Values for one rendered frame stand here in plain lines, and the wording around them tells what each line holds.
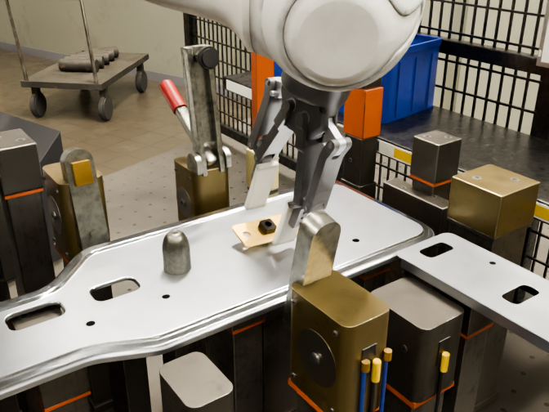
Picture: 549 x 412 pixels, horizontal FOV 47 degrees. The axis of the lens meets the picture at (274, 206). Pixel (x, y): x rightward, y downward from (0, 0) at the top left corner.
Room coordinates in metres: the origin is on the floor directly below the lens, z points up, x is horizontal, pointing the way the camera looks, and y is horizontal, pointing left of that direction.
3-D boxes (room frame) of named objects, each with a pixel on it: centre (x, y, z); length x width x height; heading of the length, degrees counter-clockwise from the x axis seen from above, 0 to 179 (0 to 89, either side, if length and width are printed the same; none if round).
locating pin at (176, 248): (0.64, 0.11, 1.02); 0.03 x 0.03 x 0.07
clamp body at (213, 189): (0.86, 0.11, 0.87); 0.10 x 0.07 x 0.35; 35
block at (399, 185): (0.85, -0.21, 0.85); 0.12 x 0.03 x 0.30; 35
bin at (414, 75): (1.24, -0.15, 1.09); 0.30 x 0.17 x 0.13; 44
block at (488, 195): (0.76, -0.29, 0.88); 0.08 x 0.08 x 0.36; 35
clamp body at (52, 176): (0.78, 0.27, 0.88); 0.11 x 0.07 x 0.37; 35
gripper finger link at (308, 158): (0.66, -0.04, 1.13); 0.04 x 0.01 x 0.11; 126
